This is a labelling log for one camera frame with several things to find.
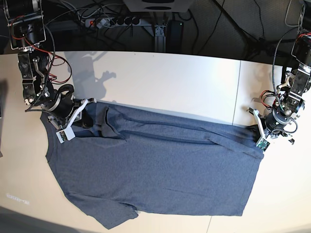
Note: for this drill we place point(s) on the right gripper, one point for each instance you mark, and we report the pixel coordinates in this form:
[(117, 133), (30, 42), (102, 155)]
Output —
[(63, 107)]

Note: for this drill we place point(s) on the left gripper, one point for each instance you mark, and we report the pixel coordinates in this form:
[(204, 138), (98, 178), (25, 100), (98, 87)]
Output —
[(274, 124)]

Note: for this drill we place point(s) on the blue grey T-shirt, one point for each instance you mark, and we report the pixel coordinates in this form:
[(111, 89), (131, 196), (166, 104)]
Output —
[(133, 160)]

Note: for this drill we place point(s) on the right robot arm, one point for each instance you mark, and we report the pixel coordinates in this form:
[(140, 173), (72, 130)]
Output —
[(41, 90)]

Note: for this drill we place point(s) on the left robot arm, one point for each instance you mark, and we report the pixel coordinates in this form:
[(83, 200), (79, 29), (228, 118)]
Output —
[(285, 103)]

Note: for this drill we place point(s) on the black tripod stand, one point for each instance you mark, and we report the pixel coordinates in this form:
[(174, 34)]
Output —
[(246, 29)]

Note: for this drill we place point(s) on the white power strip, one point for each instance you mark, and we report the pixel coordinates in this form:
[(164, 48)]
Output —
[(105, 22)]

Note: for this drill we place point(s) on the white table label sticker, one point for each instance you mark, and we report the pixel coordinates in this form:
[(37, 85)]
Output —
[(12, 197)]

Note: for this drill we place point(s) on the black power adapter box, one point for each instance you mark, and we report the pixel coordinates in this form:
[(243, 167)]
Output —
[(174, 36)]

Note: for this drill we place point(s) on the grey speaker box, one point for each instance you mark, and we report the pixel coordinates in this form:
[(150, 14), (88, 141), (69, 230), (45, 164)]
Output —
[(158, 5)]

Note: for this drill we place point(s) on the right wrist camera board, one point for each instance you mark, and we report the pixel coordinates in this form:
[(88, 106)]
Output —
[(66, 134)]

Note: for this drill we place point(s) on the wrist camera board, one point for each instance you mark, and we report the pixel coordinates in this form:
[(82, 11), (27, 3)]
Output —
[(263, 144), (66, 134)]

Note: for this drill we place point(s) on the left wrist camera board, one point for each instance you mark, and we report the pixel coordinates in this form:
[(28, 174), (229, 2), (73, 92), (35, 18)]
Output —
[(263, 144)]

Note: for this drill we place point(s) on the aluminium frame post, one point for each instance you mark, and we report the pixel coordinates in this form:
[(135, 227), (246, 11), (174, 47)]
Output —
[(160, 38)]

